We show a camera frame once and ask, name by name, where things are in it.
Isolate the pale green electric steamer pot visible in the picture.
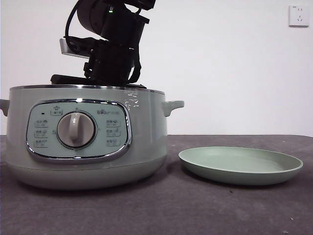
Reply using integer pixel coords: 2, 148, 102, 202
0, 84, 185, 190

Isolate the grey steamer dial knob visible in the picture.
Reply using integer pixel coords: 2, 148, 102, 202
56, 111, 96, 149

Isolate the pale green round plate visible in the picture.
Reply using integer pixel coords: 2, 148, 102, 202
178, 146, 304, 186

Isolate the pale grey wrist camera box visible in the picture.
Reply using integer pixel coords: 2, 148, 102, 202
59, 38, 89, 60

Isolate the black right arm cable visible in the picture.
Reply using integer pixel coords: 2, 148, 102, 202
64, 0, 84, 40

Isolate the white wall socket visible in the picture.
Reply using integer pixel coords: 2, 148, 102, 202
289, 4, 309, 27

